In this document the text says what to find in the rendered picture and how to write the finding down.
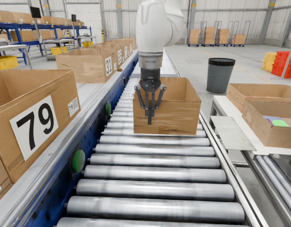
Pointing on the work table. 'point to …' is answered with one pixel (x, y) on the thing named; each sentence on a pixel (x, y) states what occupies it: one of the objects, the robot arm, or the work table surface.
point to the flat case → (275, 120)
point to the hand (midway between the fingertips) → (149, 115)
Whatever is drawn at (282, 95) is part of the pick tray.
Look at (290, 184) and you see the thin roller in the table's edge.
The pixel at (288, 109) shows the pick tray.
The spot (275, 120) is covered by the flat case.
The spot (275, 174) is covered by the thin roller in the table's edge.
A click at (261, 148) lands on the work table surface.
